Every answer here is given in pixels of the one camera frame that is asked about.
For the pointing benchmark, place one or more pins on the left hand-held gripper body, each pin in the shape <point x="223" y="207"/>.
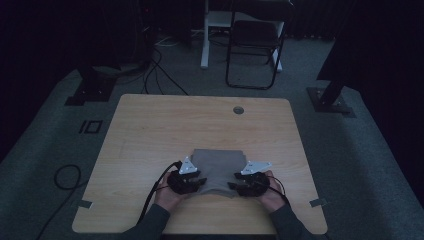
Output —
<point x="182" y="181"/>

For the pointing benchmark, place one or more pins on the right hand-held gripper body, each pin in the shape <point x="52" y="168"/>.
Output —
<point x="255" y="183"/>

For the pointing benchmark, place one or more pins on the grey pants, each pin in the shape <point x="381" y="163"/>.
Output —
<point x="218" y="166"/>

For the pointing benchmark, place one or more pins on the person's left hand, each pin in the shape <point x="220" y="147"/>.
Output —
<point x="168" y="200"/>

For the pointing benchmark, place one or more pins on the person's right hand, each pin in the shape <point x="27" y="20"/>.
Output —
<point x="271" y="200"/>

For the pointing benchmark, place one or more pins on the grey tape piece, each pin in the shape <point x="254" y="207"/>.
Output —
<point x="85" y="204"/>
<point x="318" y="202"/>

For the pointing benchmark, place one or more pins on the black stand base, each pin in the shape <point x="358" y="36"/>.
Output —
<point x="93" y="90"/>
<point x="328" y="100"/>

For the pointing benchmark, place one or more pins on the black folding chair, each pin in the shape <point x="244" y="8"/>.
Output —
<point x="255" y="33"/>

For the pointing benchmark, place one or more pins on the dark equipment rack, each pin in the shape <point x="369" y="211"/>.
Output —
<point x="145" y="33"/>

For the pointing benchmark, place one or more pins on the white desk frame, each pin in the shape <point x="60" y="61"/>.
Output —
<point x="205" y="50"/>

